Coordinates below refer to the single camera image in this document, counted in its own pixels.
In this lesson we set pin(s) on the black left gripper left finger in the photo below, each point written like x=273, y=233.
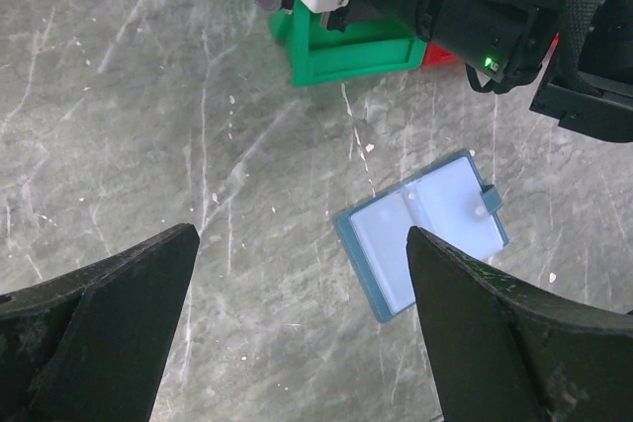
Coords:
x=92, y=344

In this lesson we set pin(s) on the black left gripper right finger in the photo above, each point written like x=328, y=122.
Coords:
x=501, y=349

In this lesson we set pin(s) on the red plastic bin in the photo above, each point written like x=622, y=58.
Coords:
x=435, y=55

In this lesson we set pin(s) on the blue card holder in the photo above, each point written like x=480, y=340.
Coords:
x=449, y=198

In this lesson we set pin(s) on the green plastic bin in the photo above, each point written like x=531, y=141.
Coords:
x=318, y=55

